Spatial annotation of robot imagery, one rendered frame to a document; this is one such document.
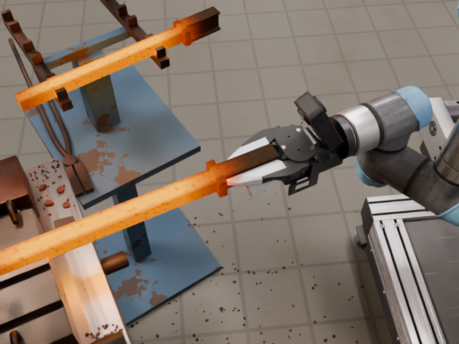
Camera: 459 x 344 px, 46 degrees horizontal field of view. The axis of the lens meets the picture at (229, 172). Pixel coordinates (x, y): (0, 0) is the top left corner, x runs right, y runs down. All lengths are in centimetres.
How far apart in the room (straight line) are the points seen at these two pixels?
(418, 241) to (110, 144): 97
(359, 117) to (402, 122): 7
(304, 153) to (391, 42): 194
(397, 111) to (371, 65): 167
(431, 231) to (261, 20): 142
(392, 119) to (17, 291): 59
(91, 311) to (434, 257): 117
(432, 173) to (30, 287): 63
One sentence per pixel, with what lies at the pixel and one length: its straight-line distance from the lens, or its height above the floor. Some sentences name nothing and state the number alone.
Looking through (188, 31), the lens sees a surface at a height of 95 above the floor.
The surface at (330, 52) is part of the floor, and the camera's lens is 259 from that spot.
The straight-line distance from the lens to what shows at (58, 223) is 87.
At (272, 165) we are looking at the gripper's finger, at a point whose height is 101.
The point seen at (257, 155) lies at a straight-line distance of 79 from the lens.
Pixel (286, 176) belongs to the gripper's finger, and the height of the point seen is 101.
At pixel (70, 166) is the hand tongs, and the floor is 68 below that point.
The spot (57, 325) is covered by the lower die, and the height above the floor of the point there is 98.
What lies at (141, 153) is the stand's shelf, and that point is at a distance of 126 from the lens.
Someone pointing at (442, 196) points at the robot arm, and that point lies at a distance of 94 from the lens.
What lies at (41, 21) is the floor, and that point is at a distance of 288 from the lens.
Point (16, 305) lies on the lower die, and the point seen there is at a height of 99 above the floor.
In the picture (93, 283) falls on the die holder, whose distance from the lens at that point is 82.
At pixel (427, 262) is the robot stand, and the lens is 171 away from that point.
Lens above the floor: 163
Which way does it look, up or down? 52 degrees down
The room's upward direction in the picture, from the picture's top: straight up
